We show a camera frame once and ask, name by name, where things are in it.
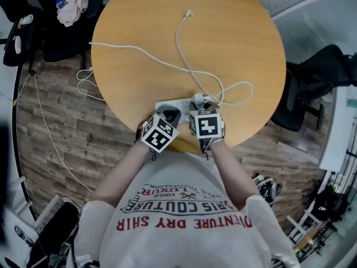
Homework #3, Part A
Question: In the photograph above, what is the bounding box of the person's right forearm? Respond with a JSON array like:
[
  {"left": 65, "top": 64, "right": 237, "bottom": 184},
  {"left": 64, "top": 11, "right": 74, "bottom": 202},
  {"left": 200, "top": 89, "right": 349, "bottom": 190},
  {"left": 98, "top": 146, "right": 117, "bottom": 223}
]
[{"left": 208, "top": 138, "right": 260, "bottom": 209}]

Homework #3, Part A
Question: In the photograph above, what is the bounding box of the person's black white shoe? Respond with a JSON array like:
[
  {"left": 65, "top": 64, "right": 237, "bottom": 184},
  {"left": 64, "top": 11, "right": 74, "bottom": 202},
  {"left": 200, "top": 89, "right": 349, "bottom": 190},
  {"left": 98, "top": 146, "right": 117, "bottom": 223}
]
[{"left": 252, "top": 173, "right": 283, "bottom": 207}]

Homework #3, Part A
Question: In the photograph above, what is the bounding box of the long thin white floor cable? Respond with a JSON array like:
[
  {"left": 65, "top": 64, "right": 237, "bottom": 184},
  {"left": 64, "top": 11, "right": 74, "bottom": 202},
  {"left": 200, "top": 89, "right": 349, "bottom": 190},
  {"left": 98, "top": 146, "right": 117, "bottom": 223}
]
[{"left": 15, "top": 73, "right": 95, "bottom": 194}]

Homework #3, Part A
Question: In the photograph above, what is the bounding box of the thin white charger cable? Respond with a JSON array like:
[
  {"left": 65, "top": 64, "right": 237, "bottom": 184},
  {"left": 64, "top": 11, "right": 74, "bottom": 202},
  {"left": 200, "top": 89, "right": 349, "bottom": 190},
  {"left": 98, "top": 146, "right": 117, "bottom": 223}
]
[{"left": 175, "top": 9, "right": 225, "bottom": 103}]

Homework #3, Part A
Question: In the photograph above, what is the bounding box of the white printed shirt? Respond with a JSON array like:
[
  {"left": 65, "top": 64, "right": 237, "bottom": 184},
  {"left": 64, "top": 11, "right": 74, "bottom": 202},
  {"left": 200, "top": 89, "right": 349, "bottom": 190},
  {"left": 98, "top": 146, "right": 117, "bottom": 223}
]
[{"left": 66, "top": 149, "right": 301, "bottom": 268}]

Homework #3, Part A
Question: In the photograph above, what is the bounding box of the pale pink crumpled cloth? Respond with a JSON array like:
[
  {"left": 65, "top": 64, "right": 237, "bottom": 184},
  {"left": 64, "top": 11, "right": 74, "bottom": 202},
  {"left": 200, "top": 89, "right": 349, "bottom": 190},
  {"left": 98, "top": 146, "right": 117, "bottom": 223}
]
[{"left": 56, "top": 0, "right": 91, "bottom": 28}]

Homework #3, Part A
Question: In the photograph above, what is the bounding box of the white frame stand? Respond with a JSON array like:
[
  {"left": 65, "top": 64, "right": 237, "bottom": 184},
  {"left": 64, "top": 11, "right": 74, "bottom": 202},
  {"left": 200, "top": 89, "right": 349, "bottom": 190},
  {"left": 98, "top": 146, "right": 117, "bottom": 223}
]
[{"left": 286, "top": 204, "right": 322, "bottom": 245}]

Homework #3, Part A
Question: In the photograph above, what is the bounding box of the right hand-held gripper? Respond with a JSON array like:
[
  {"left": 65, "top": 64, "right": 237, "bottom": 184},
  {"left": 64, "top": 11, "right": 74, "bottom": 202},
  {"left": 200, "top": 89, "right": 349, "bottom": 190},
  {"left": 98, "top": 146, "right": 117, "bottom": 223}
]
[{"left": 189, "top": 101, "right": 225, "bottom": 140}]

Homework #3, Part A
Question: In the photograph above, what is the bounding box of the black office chair with clothes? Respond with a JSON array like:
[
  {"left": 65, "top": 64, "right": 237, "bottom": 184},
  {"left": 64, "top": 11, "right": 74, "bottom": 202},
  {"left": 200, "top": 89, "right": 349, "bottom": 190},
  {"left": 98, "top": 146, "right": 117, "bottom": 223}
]
[{"left": 0, "top": 0, "right": 105, "bottom": 68}]

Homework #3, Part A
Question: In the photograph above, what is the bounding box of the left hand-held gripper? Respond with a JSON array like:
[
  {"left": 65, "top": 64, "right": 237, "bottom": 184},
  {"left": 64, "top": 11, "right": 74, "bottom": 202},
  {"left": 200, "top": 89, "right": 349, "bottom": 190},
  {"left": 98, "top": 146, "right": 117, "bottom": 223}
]
[{"left": 141, "top": 106, "right": 182, "bottom": 154}]

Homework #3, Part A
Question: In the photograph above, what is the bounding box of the black bag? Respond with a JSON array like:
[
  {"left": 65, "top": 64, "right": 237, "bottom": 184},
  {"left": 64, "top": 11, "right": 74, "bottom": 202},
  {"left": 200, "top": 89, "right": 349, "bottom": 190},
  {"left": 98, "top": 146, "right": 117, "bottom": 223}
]
[{"left": 26, "top": 202, "right": 81, "bottom": 268}]

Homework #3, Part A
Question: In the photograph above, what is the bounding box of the white power strip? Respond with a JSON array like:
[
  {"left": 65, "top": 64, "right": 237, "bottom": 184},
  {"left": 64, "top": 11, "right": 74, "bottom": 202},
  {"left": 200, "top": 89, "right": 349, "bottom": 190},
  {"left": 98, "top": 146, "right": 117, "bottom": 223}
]
[{"left": 155, "top": 97, "right": 213, "bottom": 125}]

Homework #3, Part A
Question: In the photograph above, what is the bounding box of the person's left forearm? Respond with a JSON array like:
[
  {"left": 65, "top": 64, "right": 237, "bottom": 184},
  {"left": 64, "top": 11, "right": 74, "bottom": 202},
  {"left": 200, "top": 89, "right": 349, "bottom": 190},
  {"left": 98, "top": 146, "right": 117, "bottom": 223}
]
[{"left": 93, "top": 140, "right": 153, "bottom": 208}]

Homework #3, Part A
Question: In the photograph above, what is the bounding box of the thick white power strip cable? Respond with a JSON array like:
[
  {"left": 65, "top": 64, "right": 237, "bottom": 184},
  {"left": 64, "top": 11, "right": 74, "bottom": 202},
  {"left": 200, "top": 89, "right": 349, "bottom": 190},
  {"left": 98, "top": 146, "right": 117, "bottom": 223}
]
[{"left": 76, "top": 41, "right": 254, "bottom": 106}]

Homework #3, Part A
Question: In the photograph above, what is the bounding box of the white stool frame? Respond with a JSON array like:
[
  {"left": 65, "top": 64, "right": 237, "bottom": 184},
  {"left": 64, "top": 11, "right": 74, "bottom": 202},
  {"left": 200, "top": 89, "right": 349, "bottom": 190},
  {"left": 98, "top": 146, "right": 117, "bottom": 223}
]
[{"left": 4, "top": 176, "right": 61, "bottom": 230}]

